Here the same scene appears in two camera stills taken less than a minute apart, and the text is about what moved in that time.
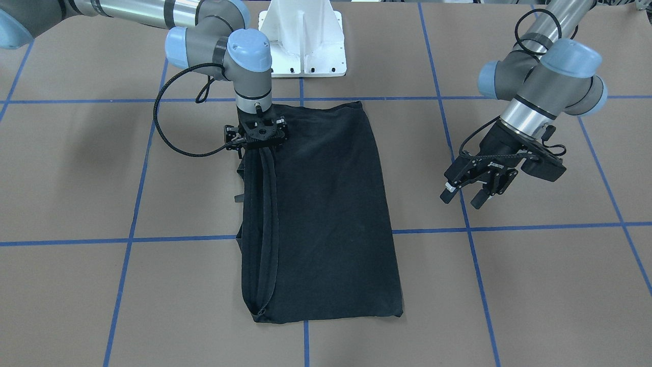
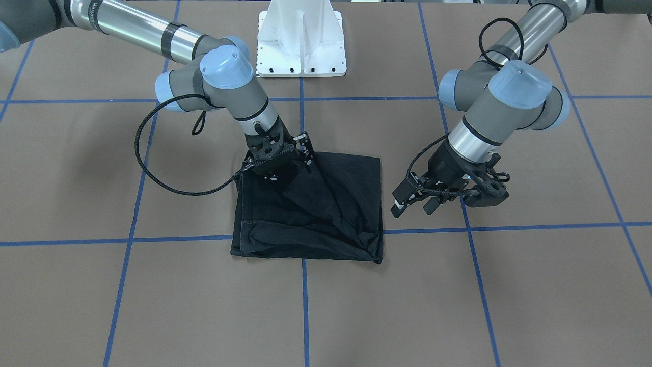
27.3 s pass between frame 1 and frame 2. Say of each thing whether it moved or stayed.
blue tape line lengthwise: stayed
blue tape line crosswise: stayed
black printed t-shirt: moved
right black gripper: moved
